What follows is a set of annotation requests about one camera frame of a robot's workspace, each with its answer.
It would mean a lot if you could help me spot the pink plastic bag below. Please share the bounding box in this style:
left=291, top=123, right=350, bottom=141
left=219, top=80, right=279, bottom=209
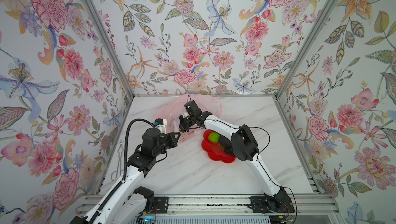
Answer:
left=154, top=95, right=223, bottom=133

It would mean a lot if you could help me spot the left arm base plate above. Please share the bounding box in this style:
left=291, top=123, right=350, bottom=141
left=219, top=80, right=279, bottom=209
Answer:
left=138, top=197, right=169, bottom=214

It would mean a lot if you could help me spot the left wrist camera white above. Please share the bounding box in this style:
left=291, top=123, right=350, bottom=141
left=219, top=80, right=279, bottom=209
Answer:
left=154, top=118, right=168, bottom=134

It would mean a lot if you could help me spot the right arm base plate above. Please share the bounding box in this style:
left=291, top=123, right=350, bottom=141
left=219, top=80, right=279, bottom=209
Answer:
left=249, top=195, right=296, bottom=214

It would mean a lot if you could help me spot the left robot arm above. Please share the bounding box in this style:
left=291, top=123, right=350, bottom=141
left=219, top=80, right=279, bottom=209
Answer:
left=71, top=128, right=180, bottom=224

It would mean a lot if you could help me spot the green lime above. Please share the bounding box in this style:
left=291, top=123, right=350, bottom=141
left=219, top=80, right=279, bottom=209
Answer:
left=208, top=132, right=221, bottom=143

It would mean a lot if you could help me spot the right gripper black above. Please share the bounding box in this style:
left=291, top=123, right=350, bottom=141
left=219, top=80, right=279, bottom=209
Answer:
left=168, top=115, right=197, bottom=133

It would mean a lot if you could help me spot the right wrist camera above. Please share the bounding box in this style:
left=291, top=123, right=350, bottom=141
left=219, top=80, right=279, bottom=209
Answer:
left=184, top=100, right=202, bottom=117

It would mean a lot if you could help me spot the black corrugated cable conduit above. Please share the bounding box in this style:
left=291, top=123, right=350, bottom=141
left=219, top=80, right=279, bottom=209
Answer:
left=88, top=118, right=157, bottom=224

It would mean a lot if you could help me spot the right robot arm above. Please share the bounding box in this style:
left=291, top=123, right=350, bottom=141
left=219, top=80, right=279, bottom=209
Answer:
left=179, top=100, right=298, bottom=214

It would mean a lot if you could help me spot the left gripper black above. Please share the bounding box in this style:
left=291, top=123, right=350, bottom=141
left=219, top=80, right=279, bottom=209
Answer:
left=152, top=131, right=182, bottom=158

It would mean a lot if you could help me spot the red flower-shaped plate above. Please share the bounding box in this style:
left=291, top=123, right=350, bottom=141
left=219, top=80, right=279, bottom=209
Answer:
left=201, top=130, right=236, bottom=164

